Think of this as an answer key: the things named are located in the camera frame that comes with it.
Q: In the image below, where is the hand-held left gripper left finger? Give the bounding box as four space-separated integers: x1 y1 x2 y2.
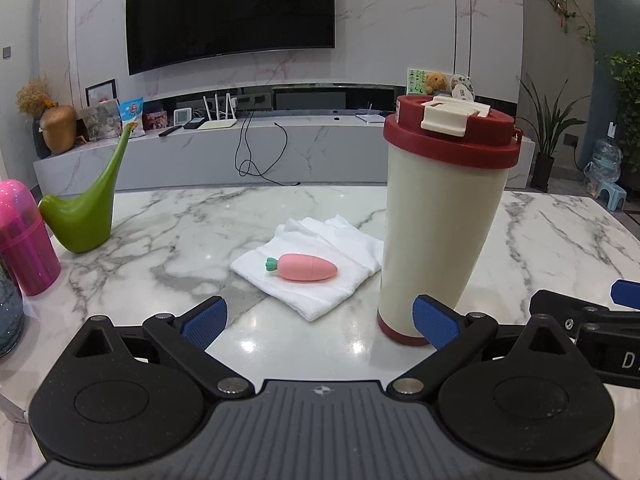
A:
75 296 253 396

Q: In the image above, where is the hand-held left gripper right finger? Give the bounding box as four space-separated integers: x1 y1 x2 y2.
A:
386 295 571 396

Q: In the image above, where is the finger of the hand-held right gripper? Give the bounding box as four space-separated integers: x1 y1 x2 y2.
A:
529 289 640 333
611 280 640 311

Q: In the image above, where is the cream tumbler with red lid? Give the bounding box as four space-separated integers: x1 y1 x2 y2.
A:
376 94 524 348

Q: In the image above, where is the white towel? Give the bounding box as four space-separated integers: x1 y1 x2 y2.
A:
230 214 385 322

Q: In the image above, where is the pink plastic container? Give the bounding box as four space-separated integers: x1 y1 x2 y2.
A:
0 179 62 297

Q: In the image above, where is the light blue plastic stool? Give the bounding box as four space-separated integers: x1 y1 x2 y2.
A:
587 180 628 211

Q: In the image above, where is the pink carrot-shaped case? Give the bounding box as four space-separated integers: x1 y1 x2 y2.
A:
263 253 339 282

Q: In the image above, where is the clear water bottle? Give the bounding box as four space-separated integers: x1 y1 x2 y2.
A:
585 137 623 186

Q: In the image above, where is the potted long-leaf plant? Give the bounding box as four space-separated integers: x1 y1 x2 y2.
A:
517 72 591 192

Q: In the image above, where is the green watering can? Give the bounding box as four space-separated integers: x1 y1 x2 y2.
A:
39 122 138 254

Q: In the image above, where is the marble television cabinet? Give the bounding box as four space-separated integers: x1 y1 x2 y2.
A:
32 110 536 196

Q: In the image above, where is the dark glass vase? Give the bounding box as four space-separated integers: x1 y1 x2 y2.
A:
0 255 26 358

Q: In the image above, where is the white router with antennas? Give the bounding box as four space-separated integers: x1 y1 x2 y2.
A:
197 92 238 131

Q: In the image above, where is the large leafy plant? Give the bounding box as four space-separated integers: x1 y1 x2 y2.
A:
605 52 640 181

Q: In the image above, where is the blue snack bag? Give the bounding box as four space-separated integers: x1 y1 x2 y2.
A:
118 97 146 136

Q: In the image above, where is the floral patterned gift bag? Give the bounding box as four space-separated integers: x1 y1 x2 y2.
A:
77 100 123 142

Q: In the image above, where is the gold round vase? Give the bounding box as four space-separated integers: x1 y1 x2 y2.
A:
40 105 78 156

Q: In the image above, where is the green illustrated card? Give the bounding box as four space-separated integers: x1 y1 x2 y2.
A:
407 67 431 96

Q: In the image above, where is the dark slim vase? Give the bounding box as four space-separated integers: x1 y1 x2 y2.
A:
32 116 51 160

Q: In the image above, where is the dried flower bouquet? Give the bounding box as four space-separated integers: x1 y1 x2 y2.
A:
16 77 55 118

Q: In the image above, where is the dark hanging cable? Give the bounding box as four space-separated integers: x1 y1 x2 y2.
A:
236 110 301 187

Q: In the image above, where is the black picture frame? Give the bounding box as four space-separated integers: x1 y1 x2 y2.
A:
85 79 117 108

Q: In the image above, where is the black wall television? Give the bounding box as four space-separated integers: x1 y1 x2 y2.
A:
125 0 336 76

